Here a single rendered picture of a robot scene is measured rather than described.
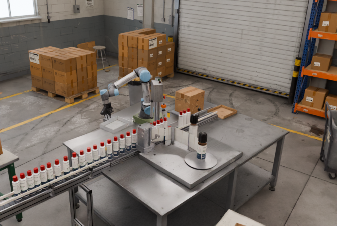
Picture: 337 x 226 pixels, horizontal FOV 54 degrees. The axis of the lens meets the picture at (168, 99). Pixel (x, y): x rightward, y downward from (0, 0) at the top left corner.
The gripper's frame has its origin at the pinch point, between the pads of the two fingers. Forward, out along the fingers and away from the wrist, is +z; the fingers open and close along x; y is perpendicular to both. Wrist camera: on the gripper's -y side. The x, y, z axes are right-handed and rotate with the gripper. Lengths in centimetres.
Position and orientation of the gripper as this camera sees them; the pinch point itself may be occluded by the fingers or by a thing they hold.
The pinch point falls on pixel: (109, 121)
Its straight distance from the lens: 370.4
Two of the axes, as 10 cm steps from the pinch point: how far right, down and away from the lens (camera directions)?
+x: -8.4, 0.1, 5.4
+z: 1.7, 9.5, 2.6
